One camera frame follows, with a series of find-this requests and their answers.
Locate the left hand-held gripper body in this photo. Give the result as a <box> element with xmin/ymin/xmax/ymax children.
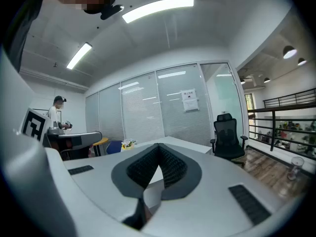
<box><xmin>20</xmin><ymin>107</ymin><xmax>66</xmax><ymax>155</ymax></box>

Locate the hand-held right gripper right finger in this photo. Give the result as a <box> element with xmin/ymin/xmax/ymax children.
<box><xmin>144</xmin><ymin>143</ymin><xmax>301</xmax><ymax>237</ymax></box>

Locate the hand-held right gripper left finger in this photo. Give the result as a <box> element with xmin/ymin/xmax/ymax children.
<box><xmin>61</xmin><ymin>143</ymin><xmax>160</xmax><ymax>231</ymax></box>

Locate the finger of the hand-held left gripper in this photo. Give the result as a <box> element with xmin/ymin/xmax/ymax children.
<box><xmin>58</xmin><ymin>131</ymin><xmax>103</xmax><ymax>151</ymax></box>

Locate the round yellow table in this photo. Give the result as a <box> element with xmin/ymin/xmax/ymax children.
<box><xmin>92</xmin><ymin>137</ymin><xmax>109</xmax><ymax>157</ymax></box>

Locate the blue chair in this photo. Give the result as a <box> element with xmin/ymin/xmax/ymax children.
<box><xmin>106</xmin><ymin>140</ymin><xmax>123</xmax><ymax>156</ymax></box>

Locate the flower bouquet in vase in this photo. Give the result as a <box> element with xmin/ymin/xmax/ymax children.
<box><xmin>120</xmin><ymin>138</ymin><xmax>138</xmax><ymax>151</ymax></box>

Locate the black mesh office chair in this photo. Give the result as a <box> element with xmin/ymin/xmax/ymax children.
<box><xmin>210</xmin><ymin>113</ymin><xmax>249</xmax><ymax>168</ymax></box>

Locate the long ceiling light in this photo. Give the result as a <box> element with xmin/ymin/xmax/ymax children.
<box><xmin>121</xmin><ymin>0</ymin><xmax>195</xmax><ymax>24</ymax></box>
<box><xmin>66</xmin><ymin>42</ymin><xmax>93</xmax><ymax>70</ymax></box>

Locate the clear glass jar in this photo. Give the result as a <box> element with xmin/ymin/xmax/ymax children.
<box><xmin>287</xmin><ymin>156</ymin><xmax>305</xmax><ymax>181</ymax></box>

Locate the black metal railing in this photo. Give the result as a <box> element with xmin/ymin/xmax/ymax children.
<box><xmin>247</xmin><ymin>87</ymin><xmax>316</xmax><ymax>160</ymax></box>

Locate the white paper sign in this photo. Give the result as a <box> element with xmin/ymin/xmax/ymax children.
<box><xmin>180</xmin><ymin>88</ymin><xmax>199</xmax><ymax>113</ymax></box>

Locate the person's black clothing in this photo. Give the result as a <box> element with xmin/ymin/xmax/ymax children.
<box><xmin>1</xmin><ymin>0</ymin><xmax>49</xmax><ymax>74</ymax></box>

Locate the black head-worn camera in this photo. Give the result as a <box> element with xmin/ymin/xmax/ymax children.
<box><xmin>99</xmin><ymin>4</ymin><xmax>124</xmax><ymax>21</ymax></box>

